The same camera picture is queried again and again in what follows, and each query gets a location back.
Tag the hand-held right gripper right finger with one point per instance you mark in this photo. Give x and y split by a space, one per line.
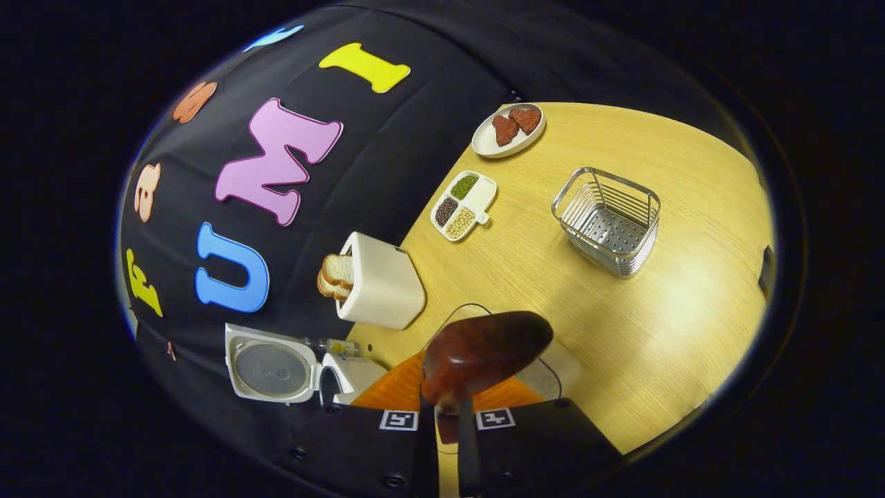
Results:
469 456

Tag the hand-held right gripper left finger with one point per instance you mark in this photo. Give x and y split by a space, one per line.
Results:
427 456

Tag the white toaster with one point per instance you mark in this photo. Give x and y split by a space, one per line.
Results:
384 287

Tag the brown wooden spoon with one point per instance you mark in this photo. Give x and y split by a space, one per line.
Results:
484 353

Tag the white round plate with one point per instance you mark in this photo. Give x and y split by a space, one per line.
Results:
484 142

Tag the white rice cooker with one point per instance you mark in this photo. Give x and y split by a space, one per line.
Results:
359 373

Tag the white divided grain dish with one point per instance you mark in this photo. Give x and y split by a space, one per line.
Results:
484 197

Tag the small glass bottle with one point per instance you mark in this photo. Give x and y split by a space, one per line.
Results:
339 347

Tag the red meat piece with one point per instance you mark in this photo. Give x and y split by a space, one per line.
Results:
505 130
525 120

